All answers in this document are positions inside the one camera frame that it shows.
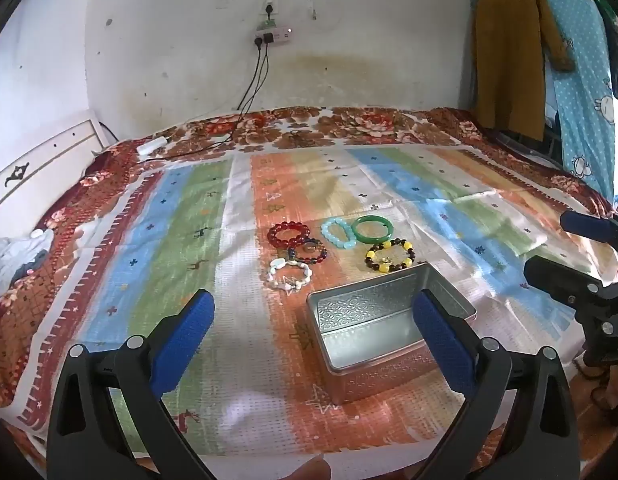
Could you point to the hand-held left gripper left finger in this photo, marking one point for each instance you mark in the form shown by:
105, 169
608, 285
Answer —
186, 340

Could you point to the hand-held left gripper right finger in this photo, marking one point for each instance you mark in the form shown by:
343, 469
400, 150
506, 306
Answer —
441, 342

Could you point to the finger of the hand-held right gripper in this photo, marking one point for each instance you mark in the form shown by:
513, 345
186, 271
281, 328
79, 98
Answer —
589, 226
559, 280

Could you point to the silver embossed tin box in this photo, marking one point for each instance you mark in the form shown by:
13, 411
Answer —
379, 332

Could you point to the green jade bangle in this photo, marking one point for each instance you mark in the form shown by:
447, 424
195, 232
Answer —
361, 232

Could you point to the person's left hand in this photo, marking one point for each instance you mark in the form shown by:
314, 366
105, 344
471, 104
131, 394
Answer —
309, 470

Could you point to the striped colourful blanket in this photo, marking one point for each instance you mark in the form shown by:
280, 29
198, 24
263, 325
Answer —
189, 240

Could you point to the blue dotted cartoon cloth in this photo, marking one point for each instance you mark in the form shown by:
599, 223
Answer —
584, 75

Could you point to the white crumpled cloth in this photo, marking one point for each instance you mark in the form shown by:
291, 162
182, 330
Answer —
14, 262

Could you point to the brown hanging garment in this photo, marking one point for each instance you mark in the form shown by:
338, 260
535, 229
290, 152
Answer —
509, 50

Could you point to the white charger adapter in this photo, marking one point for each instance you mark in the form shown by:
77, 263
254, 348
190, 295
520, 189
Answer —
153, 146

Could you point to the white wooden headboard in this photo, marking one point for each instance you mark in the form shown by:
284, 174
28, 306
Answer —
44, 160

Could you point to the floral brown bedsheet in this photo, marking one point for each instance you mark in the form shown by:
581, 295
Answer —
349, 122

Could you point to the white power strip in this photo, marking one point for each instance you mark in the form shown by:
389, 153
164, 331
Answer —
274, 36

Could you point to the wall socket with plug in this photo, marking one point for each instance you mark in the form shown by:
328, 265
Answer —
270, 7

